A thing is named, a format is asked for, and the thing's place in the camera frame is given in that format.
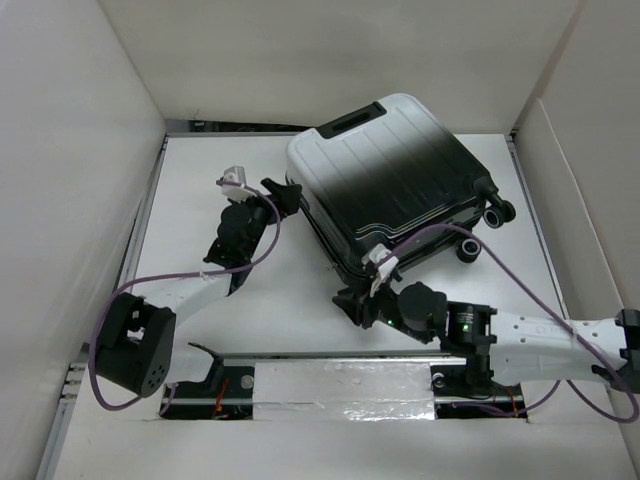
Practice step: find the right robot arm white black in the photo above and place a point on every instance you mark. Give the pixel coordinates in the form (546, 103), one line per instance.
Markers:
(503, 348)

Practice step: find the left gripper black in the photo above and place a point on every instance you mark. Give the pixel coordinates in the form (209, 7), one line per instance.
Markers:
(284, 197)

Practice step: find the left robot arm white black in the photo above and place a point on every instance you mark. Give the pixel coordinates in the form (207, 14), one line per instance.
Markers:
(133, 339)

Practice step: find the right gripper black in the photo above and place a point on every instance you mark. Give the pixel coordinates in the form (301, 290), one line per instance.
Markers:
(352, 306)

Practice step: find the white black hard-shell suitcase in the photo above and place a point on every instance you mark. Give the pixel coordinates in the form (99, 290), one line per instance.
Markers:
(379, 175)

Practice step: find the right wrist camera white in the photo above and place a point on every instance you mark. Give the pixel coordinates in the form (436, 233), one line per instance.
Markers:
(383, 262)

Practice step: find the silver taped mounting rail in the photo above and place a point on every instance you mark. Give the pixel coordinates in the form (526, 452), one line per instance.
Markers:
(365, 389)

